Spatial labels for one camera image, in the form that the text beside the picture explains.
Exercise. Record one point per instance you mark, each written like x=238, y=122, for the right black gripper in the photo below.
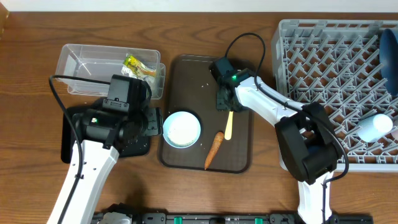
x=220, y=104

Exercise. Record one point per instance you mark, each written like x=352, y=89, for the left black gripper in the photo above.
x=155, y=117

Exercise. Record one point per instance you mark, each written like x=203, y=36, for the yellow plastic spoon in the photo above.
x=229, y=126

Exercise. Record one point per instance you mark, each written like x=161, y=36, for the light blue rice bowl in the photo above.
x=181, y=129

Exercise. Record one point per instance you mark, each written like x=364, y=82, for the orange carrot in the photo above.
x=218, y=139

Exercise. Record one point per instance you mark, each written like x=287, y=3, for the yellow green snack wrapper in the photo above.
x=137, y=67

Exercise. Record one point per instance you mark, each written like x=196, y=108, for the light blue plastic cup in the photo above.
x=375, y=127

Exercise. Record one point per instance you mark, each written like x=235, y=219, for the dark blue plate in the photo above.
x=388, y=57

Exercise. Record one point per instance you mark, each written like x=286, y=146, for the white tissue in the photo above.
x=147, y=78

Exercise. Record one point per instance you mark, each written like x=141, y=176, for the pink plastic cup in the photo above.
x=395, y=133

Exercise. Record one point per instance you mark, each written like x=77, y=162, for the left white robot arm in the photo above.
x=119, y=125

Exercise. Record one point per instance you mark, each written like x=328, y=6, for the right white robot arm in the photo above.
x=308, y=148

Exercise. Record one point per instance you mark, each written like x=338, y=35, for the grey dishwasher rack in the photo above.
x=336, y=63

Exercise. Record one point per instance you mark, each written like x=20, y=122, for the black plastic bin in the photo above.
x=66, y=137

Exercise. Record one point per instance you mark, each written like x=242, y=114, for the dark brown serving tray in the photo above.
x=192, y=88

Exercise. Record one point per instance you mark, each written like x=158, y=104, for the clear plastic bin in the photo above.
x=98, y=62

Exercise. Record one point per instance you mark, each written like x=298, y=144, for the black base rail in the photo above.
x=122, y=213

